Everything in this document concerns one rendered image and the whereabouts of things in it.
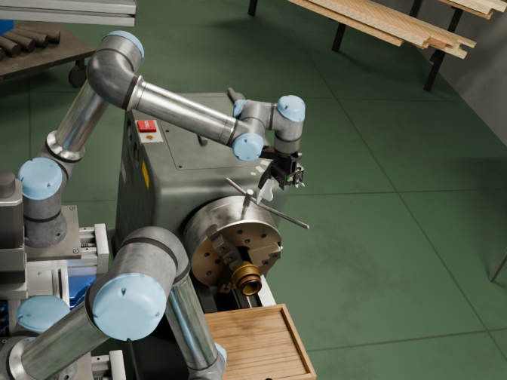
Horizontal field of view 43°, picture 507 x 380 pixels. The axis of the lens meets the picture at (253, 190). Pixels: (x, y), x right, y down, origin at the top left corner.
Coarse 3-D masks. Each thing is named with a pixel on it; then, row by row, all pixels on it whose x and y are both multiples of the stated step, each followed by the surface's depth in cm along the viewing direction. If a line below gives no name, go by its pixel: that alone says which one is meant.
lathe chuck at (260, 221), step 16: (224, 208) 207; (240, 208) 207; (256, 208) 210; (208, 224) 204; (224, 224) 202; (240, 224) 203; (256, 224) 205; (272, 224) 210; (192, 240) 207; (208, 240) 203; (240, 240) 207; (256, 240) 210; (272, 240) 212; (192, 256) 206; (208, 256) 208; (208, 272) 214
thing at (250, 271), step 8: (248, 264) 204; (240, 272) 202; (248, 272) 202; (256, 272) 203; (232, 280) 206; (240, 280) 202; (248, 280) 200; (256, 280) 200; (240, 288) 201; (248, 288) 206; (256, 288) 205
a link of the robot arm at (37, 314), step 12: (36, 300) 145; (48, 300) 146; (60, 300) 147; (24, 312) 141; (36, 312) 142; (48, 312) 143; (60, 312) 144; (24, 324) 139; (36, 324) 139; (48, 324) 140; (12, 336) 139; (36, 336) 139
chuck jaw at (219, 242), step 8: (208, 232) 204; (216, 232) 202; (216, 240) 202; (224, 240) 202; (216, 248) 200; (224, 248) 202; (232, 248) 205; (224, 256) 203; (232, 256) 202; (240, 256) 207; (232, 264) 203; (240, 264) 203
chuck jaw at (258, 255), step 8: (248, 248) 212; (256, 248) 212; (264, 248) 212; (272, 248) 212; (280, 248) 217; (248, 256) 211; (256, 256) 209; (264, 256) 209; (272, 256) 212; (280, 256) 213; (256, 264) 207; (264, 264) 210
